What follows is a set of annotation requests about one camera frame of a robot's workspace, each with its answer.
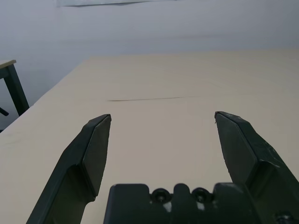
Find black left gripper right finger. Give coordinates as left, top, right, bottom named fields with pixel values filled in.
left=214, top=111, right=299, bottom=217

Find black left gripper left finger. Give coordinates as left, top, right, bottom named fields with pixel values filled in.
left=25, top=113, right=112, bottom=224

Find side table with dark frame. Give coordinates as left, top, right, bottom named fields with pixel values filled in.
left=0, top=59, right=30, bottom=133

